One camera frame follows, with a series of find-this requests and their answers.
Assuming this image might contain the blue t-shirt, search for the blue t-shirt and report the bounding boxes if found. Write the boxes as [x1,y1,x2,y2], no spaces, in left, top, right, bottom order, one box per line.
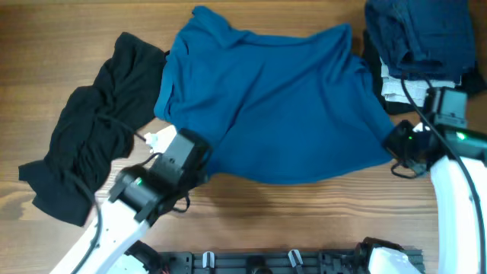
[154,6,393,184]

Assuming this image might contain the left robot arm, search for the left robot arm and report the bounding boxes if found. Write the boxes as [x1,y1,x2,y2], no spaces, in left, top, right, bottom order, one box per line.
[53,126,212,273]

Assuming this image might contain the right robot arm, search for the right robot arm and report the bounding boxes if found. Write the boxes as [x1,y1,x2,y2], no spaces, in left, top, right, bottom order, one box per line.
[384,88,486,273]

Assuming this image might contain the folded white garment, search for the folded white garment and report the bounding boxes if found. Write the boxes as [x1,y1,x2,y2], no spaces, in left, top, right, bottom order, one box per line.
[380,56,463,108]

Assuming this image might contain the folded black garment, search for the folded black garment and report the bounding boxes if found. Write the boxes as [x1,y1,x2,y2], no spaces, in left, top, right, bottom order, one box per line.
[361,30,486,115]

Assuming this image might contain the black garment on left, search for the black garment on left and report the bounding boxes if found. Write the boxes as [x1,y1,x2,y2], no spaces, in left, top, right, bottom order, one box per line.
[18,32,166,226]

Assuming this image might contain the folded navy garment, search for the folded navy garment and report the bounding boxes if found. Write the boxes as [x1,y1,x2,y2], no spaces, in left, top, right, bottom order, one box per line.
[364,0,476,82]

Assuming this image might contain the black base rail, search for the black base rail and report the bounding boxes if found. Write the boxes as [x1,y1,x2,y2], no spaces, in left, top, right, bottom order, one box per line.
[129,239,426,274]

